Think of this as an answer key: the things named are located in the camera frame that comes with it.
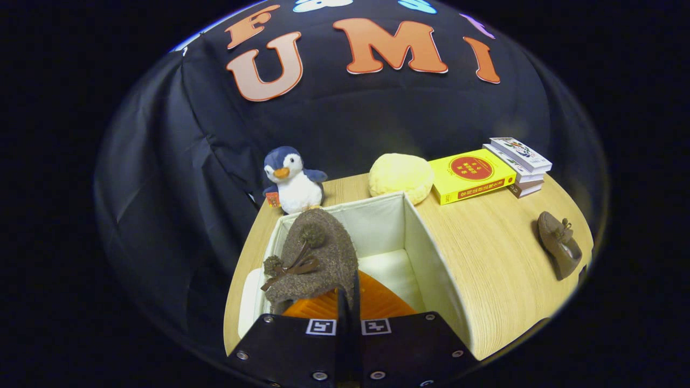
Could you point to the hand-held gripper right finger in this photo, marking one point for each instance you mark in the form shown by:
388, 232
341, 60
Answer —
409, 350

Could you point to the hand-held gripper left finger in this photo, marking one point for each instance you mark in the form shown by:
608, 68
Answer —
291, 350

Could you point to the yellow book with red circle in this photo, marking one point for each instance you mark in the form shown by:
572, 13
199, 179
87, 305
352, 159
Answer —
469, 175

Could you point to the beige fabric storage box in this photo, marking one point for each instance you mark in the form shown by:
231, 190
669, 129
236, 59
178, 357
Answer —
377, 226

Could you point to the brown-edged book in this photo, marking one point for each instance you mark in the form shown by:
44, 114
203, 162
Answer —
527, 188

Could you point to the yellow round plush cushion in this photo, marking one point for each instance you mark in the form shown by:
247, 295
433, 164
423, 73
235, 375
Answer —
400, 175

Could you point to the brown fuzzy moccasin shoe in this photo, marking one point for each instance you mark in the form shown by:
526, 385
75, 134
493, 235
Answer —
558, 242
329, 253

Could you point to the white paperback book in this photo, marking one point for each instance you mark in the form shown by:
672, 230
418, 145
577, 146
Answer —
525, 175

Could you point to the black backdrop cloth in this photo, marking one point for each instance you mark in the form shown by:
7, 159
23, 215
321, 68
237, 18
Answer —
377, 118

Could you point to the penguin plush toy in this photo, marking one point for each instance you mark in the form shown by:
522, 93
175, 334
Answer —
296, 188

